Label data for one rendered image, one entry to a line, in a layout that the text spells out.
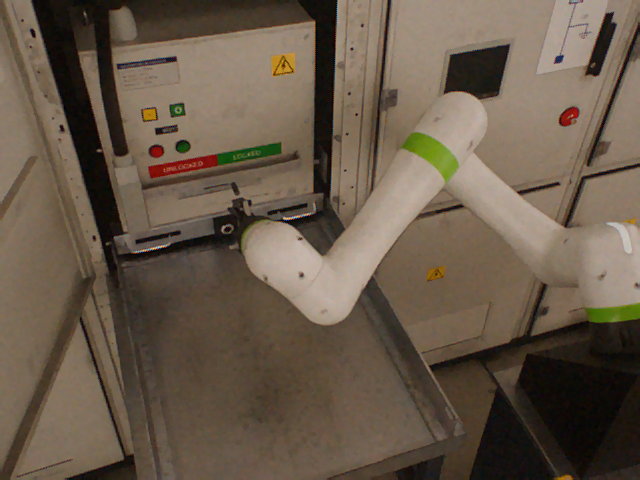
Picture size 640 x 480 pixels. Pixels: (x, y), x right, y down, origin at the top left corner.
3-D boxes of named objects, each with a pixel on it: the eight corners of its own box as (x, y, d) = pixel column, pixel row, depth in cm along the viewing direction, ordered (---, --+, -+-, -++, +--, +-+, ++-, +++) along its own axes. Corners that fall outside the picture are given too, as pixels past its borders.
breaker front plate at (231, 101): (313, 198, 176) (315, 26, 144) (126, 238, 163) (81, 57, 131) (311, 195, 177) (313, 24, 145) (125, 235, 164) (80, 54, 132)
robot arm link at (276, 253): (281, 214, 112) (238, 263, 111) (332, 259, 116) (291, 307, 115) (262, 202, 125) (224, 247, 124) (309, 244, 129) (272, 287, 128)
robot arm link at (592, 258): (619, 308, 147) (599, 222, 147) (674, 310, 131) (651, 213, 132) (565, 320, 143) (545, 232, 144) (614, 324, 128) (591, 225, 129)
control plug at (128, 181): (151, 231, 152) (138, 169, 140) (129, 236, 150) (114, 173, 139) (145, 210, 157) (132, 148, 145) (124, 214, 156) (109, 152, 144)
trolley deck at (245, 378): (462, 448, 136) (467, 431, 132) (151, 558, 120) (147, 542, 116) (341, 235, 183) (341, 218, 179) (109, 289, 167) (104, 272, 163)
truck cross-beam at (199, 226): (323, 210, 180) (323, 192, 176) (118, 255, 165) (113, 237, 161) (317, 199, 183) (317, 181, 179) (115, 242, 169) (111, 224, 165)
